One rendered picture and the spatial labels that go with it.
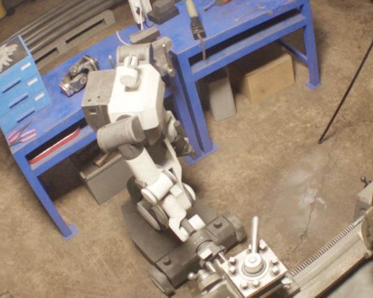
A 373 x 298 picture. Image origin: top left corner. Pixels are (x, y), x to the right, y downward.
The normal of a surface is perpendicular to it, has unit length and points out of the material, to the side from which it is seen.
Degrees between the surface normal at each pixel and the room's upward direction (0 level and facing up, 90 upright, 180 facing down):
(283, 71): 90
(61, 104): 0
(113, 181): 90
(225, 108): 90
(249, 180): 0
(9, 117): 90
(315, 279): 0
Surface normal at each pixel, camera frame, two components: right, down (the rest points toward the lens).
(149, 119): 0.64, 0.50
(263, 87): 0.44, 0.61
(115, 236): -0.22, -0.65
